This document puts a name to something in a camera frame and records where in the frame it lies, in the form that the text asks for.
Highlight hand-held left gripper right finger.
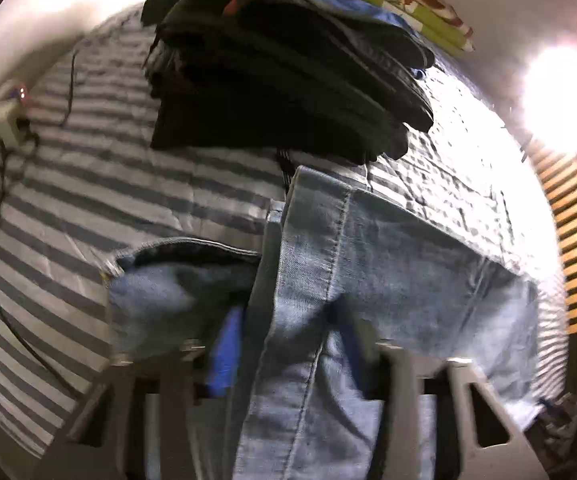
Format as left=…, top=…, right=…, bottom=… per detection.
left=375, top=344, right=549, bottom=480

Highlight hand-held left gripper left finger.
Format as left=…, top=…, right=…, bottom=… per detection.
left=58, top=305, right=246, bottom=480

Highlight light blue denim jeans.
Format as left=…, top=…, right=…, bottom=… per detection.
left=102, top=165, right=545, bottom=480

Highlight striped bed quilt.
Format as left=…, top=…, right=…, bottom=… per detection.
left=0, top=2, right=570, bottom=461

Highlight black folded clothes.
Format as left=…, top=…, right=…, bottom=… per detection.
left=141, top=0, right=437, bottom=165

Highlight green floral folded blanket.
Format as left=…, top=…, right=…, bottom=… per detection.
left=317, top=0, right=476, bottom=54

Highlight ring light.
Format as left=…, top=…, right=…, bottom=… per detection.
left=519, top=44, right=577, bottom=155

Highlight white bed frame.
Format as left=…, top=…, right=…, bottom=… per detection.
left=0, top=0, right=170, bottom=128

